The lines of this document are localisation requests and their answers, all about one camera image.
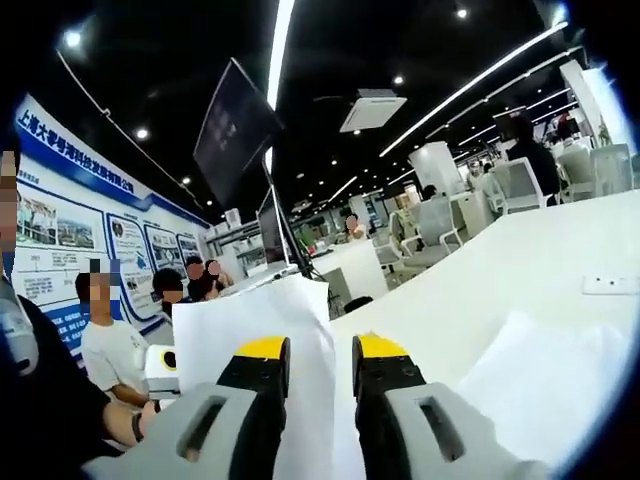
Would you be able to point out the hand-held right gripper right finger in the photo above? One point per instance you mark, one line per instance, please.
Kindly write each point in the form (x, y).
(395, 415)

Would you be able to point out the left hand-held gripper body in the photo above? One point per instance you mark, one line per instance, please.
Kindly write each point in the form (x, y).
(159, 367)

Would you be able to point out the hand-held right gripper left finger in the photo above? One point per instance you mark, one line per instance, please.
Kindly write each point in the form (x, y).
(235, 415)

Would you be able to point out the white printing paper sheet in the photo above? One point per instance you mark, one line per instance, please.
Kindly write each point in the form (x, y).
(260, 310)

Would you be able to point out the person's left hand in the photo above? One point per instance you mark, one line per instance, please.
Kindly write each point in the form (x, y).
(151, 412)

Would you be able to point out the black wristband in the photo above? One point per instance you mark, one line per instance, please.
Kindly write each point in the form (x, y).
(138, 427)

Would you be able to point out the white shelf unit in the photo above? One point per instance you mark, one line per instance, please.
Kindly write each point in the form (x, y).
(235, 245)

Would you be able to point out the white side desk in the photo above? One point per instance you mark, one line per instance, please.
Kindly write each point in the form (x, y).
(350, 270)

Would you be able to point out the black monitor stand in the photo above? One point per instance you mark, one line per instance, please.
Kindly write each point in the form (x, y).
(295, 235)

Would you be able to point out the white office chair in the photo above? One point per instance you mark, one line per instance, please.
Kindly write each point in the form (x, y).
(440, 220)
(520, 187)

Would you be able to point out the large dark screen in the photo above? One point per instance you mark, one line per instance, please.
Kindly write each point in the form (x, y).
(235, 130)

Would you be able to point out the white pillar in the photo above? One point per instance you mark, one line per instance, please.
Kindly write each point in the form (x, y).
(435, 167)

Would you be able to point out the ceiling air conditioner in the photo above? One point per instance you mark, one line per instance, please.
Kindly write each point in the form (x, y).
(372, 111)

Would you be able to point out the thin ceiling light strip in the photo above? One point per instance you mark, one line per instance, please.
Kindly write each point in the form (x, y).
(475, 87)

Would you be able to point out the wide ceiling light strip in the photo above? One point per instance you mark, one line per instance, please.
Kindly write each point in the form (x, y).
(280, 50)

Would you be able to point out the blue and white wall poster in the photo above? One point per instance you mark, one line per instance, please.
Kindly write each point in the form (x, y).
(75, 220)

